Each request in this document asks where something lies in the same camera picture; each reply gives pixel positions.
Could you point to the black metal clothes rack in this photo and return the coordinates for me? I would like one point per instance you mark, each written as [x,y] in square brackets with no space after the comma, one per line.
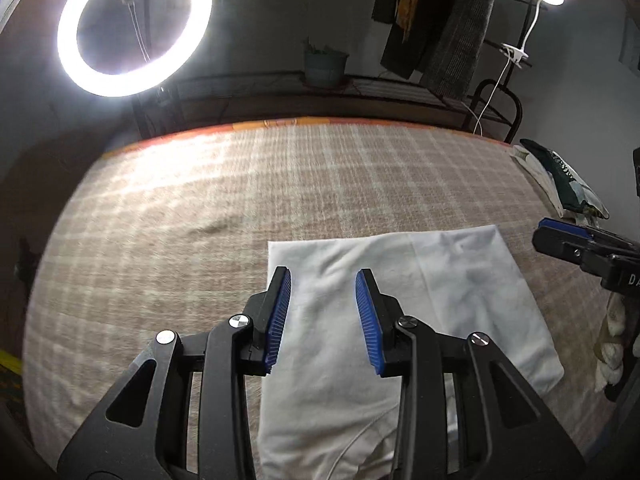
[250,82]

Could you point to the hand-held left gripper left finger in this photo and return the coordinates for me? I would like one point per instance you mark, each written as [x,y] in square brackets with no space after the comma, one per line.
[277,315]

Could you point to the yellow green patterned box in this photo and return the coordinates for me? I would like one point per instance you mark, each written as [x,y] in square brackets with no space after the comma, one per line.
[7,360]

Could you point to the orange patterned mattress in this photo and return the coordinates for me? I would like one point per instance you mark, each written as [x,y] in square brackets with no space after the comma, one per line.
[300,121]

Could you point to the beige plaid blanket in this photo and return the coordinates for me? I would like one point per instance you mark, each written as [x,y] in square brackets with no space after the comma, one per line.
[175,210]

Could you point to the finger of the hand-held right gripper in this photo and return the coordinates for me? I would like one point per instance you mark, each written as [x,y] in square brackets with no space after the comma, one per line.
[560,247]
[562,226]

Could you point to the white t-shirt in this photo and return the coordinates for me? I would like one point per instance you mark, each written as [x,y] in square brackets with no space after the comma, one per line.
[450,280]

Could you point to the yellow scarf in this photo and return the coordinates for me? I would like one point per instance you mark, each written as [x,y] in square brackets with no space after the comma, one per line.
[407,0]

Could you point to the person's right hand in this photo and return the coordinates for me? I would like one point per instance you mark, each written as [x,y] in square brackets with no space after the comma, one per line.
[609,355]

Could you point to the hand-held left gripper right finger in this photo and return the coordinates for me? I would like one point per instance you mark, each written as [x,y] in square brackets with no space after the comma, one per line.
[367,320]

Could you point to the grey plaid coat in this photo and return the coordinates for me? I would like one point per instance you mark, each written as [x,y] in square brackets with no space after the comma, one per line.
[455,50]

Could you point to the dark green folded cloth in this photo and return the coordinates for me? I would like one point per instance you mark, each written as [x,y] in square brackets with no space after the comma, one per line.
[537,149]

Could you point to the black metal chair frame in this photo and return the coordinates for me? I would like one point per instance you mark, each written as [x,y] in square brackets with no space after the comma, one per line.
[517,110]

